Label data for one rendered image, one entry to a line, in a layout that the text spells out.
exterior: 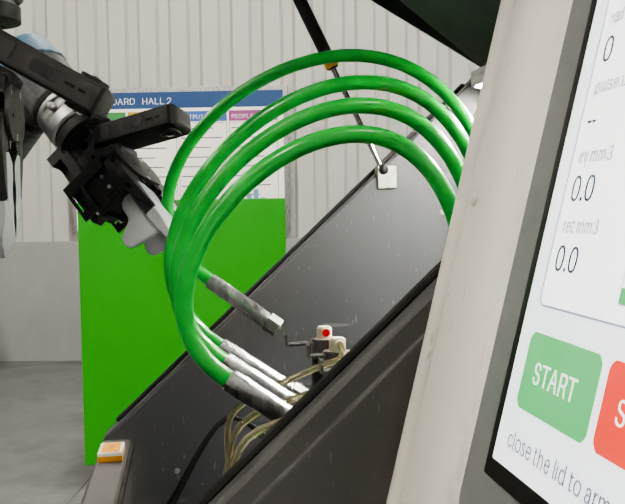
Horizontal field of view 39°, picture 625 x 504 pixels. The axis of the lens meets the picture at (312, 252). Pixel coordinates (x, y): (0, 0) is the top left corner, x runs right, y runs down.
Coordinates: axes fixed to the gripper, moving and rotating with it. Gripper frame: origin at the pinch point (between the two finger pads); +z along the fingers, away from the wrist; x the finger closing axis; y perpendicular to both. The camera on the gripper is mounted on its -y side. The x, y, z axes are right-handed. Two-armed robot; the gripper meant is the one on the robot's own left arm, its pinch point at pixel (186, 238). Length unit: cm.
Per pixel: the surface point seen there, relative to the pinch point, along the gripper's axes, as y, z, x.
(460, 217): -23.6, 29.0, 31.6
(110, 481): 25.9, 13.5, -4.1
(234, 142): -13.3, 4.3, 15.2
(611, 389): -23, 44, 53
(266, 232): 46, -122, -286
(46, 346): 299, -297, -533
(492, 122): -29, 27, 35
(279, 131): -17.6, 9.6, 20.5
